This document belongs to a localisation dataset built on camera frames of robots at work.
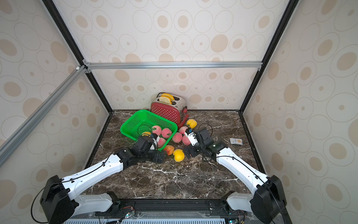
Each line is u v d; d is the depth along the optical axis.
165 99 1.00
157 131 1.00
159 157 0.70
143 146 0.60
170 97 1.00
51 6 0.67
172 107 0.97
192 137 0.71
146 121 1.12
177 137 0.95
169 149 0.90
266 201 0.39
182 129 1.00
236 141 1.00
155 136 0.73
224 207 0.64
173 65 0.92
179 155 0.88
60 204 0.38
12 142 0.52
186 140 0.95
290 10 0.69
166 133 0.98
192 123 1.04
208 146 0.58
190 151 0.70
